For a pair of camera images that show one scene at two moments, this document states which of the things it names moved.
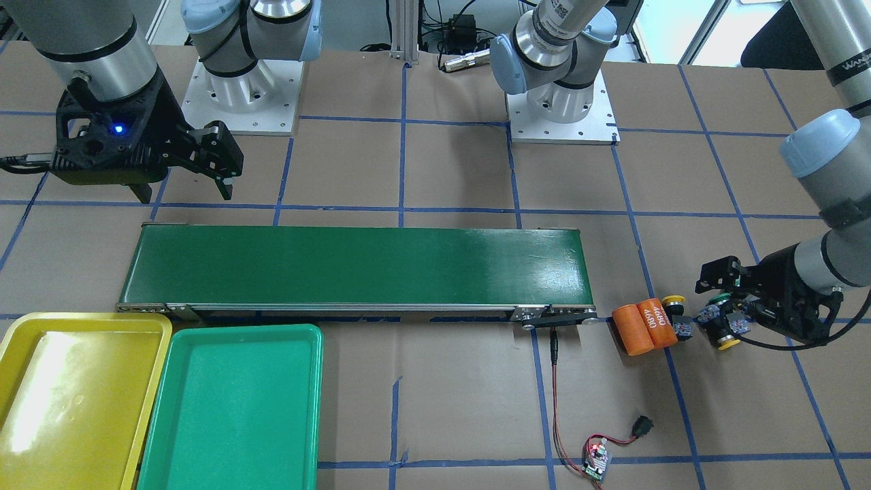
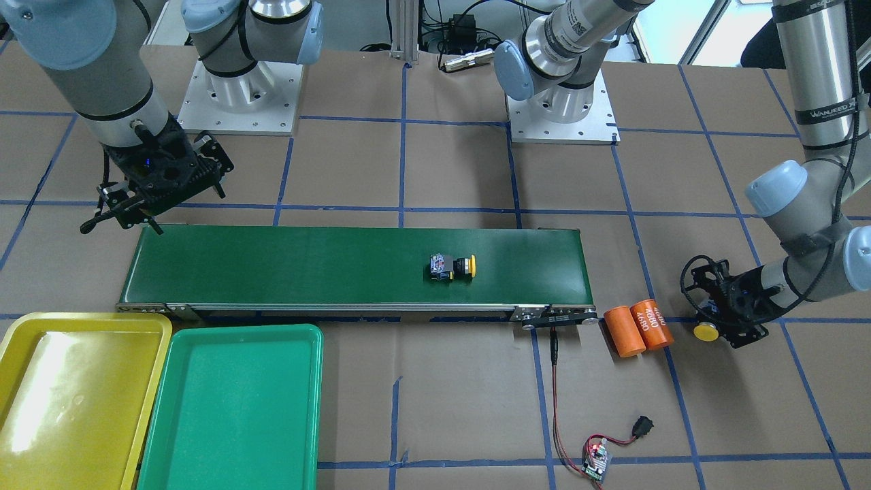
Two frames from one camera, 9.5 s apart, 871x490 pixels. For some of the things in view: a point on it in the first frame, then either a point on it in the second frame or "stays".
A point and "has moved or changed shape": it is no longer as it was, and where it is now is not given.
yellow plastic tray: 77,392 stays
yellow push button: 674,304 -> 443,267
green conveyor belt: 535,273 stays
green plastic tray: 233,407 stays
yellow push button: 727,341 has moved or changed shape
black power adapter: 461,34 stays
